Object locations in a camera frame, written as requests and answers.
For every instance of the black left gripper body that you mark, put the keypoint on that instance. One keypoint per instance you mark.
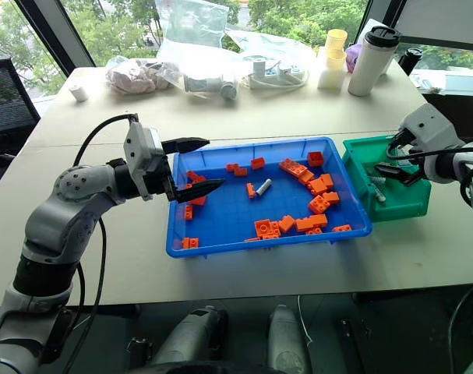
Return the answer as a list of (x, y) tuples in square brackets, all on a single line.
[(160, 180)]

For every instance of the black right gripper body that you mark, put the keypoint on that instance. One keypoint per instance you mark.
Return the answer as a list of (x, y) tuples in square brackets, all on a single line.
[(413, 176)]

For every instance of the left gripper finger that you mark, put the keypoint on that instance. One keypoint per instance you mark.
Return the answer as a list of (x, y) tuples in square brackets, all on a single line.
[(199, 189), (185, 144)]

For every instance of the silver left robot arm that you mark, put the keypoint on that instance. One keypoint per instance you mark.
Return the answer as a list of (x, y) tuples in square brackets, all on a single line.
[(64, 210)]

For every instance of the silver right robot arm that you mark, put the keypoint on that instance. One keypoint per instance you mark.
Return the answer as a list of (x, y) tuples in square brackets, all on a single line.
[(446, 167)]

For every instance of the green plastic bin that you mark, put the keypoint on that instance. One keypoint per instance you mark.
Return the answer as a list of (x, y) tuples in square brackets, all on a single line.
[(399, 202)]

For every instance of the blue plastic bin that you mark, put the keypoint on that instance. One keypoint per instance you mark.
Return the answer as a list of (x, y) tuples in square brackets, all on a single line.
[(283, 245)]

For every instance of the narrow orange toy brick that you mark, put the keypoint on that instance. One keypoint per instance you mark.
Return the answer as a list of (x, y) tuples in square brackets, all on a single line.
[(251, 190)]

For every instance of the white plastic bottle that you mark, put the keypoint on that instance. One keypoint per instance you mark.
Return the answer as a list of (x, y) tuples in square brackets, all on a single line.
[(210, 85)]

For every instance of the orange cube toy brick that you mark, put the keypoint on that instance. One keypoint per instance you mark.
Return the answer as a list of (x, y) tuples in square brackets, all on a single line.
[(315, 158)]

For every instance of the plastic bag with pink cloth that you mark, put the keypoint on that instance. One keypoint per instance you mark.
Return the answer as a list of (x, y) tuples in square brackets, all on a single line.
[(136, 76)]

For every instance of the long orange toy brick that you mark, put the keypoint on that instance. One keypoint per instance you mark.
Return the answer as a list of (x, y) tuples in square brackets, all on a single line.
[(311, 223)]

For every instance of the large orange toy brick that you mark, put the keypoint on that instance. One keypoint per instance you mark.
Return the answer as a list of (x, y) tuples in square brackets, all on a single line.
[(292, 166)]

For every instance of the white tumbler black lid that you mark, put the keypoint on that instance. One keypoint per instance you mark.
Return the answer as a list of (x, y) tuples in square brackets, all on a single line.
[(370, 66)]

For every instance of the white block container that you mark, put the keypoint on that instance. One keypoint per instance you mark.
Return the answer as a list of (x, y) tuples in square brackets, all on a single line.
[(331, 74)]

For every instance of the black bottle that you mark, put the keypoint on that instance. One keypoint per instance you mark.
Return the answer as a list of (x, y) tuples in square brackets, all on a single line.
[(409, 60)]

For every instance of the white power strip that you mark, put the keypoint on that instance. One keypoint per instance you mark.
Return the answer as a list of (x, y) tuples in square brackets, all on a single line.
[(273, 72)]

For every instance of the purple object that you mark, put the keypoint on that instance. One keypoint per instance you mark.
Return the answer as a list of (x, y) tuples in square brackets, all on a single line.
[(354, 58)]

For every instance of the large clear plastic bag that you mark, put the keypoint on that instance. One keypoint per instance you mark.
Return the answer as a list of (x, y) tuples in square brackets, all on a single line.
[(191, 27)]

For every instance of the small white cylinder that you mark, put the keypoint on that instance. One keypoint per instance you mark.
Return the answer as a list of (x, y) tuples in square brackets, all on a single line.
[(79, 93)]

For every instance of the pale yellow cup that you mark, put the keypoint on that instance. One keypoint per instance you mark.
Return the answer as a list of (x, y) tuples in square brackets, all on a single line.
[(336, 43)]

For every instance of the grey rounded housing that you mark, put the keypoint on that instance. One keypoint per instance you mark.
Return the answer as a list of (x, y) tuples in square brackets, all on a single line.
[(189, 335), (286, 339)]

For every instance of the white board panel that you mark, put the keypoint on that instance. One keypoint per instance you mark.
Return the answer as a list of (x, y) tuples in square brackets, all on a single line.
[(442, 19)]

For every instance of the black mesh chair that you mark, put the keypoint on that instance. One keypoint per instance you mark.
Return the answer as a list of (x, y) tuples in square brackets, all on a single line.
[(6, 97)]

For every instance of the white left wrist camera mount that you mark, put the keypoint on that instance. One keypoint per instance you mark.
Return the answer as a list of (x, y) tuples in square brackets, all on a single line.
[(142, 145)]

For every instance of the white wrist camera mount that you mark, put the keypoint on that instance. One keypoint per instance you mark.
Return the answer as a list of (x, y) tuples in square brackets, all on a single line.
[(142, 145), (431, 124)]

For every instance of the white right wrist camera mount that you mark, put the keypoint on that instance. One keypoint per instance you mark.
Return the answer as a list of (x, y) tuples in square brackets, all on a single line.
[(431, 124)]

